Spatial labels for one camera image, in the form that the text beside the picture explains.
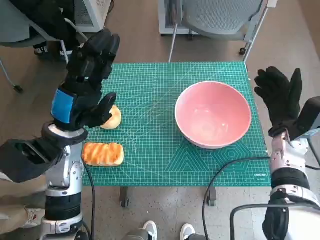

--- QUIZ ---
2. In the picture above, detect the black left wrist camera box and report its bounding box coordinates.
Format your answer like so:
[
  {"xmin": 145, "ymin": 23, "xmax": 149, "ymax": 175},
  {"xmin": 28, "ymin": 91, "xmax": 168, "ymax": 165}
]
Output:
[{"xmin": 0, "ymin": 139, "xmax": 66, "ymax": 184}]

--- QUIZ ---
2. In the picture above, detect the white grilled air purifier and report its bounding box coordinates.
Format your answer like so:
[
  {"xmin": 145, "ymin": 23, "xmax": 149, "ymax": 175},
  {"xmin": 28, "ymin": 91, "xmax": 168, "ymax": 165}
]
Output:
[
  {"xmin": 157, "ymin": 0, "xmax": 193, "ymax": 38},
  {"xmin": 73, "ymin": 0, "xmax": 113, "ymax": 33}
]

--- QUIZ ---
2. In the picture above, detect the pink bowl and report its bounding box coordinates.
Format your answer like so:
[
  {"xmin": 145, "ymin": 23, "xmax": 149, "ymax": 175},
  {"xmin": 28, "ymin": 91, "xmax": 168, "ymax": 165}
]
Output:
[{"xmin": 174, "ymin": 80, "xmax": 252, "ymax": 150}]

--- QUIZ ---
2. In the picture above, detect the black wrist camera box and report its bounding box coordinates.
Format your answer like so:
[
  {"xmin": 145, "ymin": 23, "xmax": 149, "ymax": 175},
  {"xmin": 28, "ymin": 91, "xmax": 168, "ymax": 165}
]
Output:
[
  {"xmin": 289, "ymin": 96, "xmax": 320, "ymax": 141},
  {"xmin": 0, "ymin": 139, "xmax": 66, "ymax": 184}
]

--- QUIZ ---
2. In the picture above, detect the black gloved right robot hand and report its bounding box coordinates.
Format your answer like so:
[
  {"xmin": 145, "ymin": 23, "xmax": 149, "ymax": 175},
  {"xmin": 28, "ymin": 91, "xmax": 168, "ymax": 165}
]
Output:
[{"xmin": 253, "ymin": 66, "xmax": 303, "ymax": 138}]

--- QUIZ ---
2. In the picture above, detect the long toy bread loaf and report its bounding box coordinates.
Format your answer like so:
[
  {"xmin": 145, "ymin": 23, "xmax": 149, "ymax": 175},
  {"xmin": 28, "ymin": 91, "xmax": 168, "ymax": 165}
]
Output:
[{"xmin": 81, "ymin": 141, "xmax": 125, "ymax": 167}]

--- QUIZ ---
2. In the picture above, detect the person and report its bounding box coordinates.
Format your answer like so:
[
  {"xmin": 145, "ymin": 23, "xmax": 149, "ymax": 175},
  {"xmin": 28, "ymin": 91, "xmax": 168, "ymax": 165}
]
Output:
[
  {"xmin": 14, "ymin": 0, "xmax": 87, "ymax": 60},
  {"xmin": 123, "ymin": 219, "xmax": 198, "ymax": 240},
  {"xmin": 0, "ymin": 172, "xmax": 47, "ymax": 240}
]

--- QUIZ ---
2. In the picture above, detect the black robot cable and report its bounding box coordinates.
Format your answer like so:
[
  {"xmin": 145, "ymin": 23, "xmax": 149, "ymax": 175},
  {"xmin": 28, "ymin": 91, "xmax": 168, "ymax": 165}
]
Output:
[
  {"xmin": 82, "ymin": 163, "xmax": 97, "ymax": 240},
  {"xmin": 229, "ymin": 201, "xmax": 320, "ymax": 240},
  {"xmin": 304, "ymin": 136, "xmax": 320, "ymax": 171},
  {"xmin": 201, "ymin": 156, "xmax": 273, "ymax": 240}
]

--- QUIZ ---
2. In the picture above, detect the black table foot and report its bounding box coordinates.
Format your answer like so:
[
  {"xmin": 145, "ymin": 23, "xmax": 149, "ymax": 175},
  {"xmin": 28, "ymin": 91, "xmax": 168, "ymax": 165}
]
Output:
[
  {"xmin": 119, "ymin": 186, "xmax": 131, "ymax": 208},
  {"xmin": 206, "ymin": 186, "xmax": 217, "ymax": 207}
]

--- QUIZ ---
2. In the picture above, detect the grey mesh office chair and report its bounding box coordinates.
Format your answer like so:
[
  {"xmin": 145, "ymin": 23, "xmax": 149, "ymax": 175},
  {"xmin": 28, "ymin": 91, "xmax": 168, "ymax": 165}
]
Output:
[{"xmin": 167, "ymin": 0, "xmax": 270, "ymax": 63}]

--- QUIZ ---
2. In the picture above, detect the round toy bread bun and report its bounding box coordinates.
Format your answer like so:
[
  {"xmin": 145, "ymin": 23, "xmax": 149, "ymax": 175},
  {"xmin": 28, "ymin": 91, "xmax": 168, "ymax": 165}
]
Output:
[{"xmin": 99, "ymin": 104, "xmax": 123, "ymax": 130}]

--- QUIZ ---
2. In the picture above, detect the grey plastic chair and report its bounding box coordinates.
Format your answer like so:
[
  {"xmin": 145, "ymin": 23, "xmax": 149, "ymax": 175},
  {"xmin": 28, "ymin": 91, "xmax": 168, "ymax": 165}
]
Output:
[{"xmin": 0, "ymin": 0, "xmax": 91, "ymax": 95}]

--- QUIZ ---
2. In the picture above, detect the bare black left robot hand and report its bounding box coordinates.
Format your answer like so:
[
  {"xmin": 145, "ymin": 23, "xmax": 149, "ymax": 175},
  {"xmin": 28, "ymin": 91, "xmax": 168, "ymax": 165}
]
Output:
[{"xmin": 49, "ymin": 28, "xmax": 121, "ymax": 132}]

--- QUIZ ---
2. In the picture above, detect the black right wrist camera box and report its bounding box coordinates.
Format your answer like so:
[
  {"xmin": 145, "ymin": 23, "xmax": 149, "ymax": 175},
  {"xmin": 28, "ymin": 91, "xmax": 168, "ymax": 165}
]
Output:
[{"xmin": 289, "ymin": 96, "xmax": 320, "ymax": 141}]

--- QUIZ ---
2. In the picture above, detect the green cutting mat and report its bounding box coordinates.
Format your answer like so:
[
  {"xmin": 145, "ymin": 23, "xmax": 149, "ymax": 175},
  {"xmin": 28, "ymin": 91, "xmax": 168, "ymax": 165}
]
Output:
[{"xmin": 82, "ymin": 61, "xmax": 272, "ymax": 187}]

